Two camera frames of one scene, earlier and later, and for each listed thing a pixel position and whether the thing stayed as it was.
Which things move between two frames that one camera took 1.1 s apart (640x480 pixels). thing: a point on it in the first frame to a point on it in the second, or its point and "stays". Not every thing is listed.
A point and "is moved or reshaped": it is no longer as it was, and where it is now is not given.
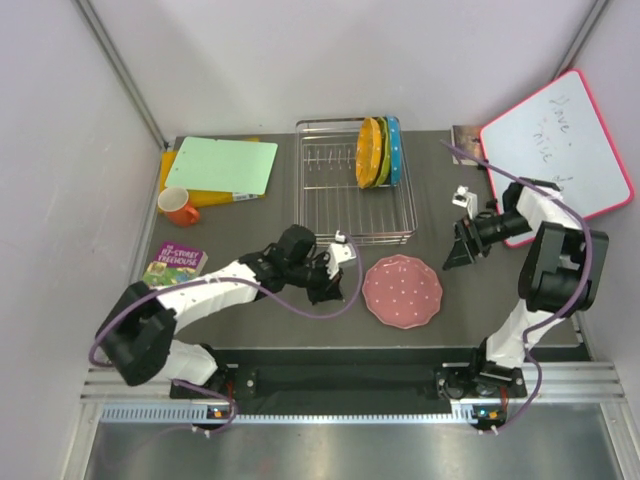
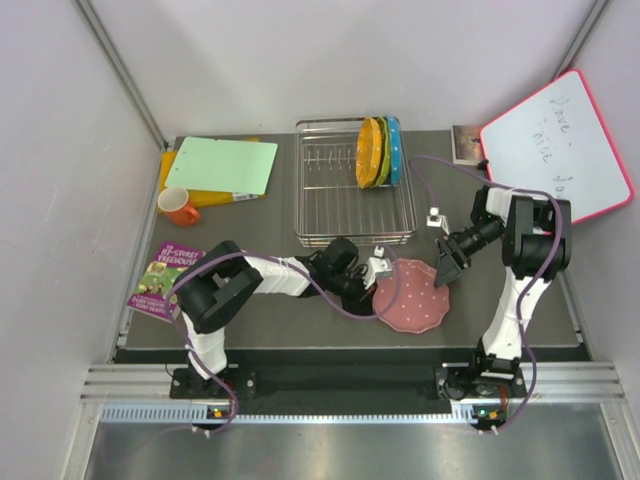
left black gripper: [327, 289] to [362, 302]
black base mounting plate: [337, 376] stays
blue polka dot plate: [395, 130] stays
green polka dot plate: [385, 168] stays
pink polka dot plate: [401, 292] is moved or reshaped
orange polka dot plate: [368, 152] stays
